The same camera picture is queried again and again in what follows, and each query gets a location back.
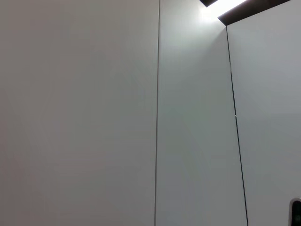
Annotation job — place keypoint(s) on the recessed ceiling light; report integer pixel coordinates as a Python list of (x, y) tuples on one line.
[(223, 7)]

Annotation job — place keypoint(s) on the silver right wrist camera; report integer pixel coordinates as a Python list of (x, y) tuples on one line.
[(297, 214)]

